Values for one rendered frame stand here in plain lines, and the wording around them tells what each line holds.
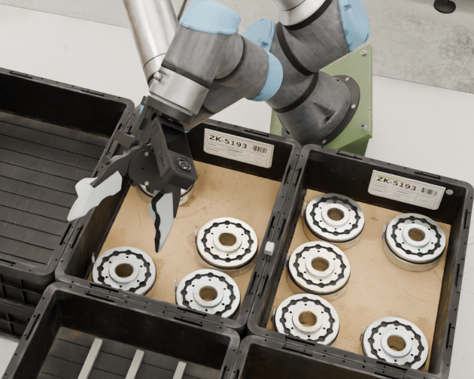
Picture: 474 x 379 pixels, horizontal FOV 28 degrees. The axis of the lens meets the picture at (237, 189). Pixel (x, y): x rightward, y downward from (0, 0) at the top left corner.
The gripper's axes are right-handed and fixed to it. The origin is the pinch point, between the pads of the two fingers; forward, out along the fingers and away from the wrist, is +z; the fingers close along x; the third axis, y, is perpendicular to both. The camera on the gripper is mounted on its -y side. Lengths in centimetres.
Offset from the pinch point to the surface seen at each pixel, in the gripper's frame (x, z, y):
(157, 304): -12.2, 7.3, 1.9
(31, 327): 2.2, 17.3, 7.1
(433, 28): -161, -83, 137
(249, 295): -23.2, 0.6, -3.1
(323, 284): -38.4, -4.6, -0.4
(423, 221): -55, -21, 1
